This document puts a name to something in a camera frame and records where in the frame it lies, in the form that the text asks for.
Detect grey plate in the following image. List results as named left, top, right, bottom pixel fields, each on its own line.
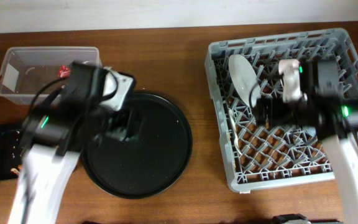
left=228, top=54, right=260, bottom=107

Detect round black tray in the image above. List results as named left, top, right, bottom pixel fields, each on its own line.
left=81, top=91, right=193, bottom=199

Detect white plastic fork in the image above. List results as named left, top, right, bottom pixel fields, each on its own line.
left=228, top=109, right=242, bottom=157

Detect red snack wrapper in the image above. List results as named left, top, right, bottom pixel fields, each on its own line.
left=58, top=65, right=71, bottom=78

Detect rice and peanut shells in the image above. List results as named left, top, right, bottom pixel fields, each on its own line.
left=10, top=166, right=22, bottom=175

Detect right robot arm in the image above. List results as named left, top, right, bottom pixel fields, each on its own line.
left=249, top=58, right=358, bottom=223

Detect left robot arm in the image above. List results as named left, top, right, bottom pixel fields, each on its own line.
left=8, top=62, right=140, bottom=223

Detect grey dishwasher rack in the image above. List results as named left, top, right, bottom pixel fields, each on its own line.
left=204, top=28, right=358, bottom=194

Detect clear plastic bin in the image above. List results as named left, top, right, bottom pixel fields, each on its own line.
left=0, top=46, right=102, bottom=105

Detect black rectangular tray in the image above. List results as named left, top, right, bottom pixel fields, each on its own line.
left=0, top=123, right=22, bottom=180

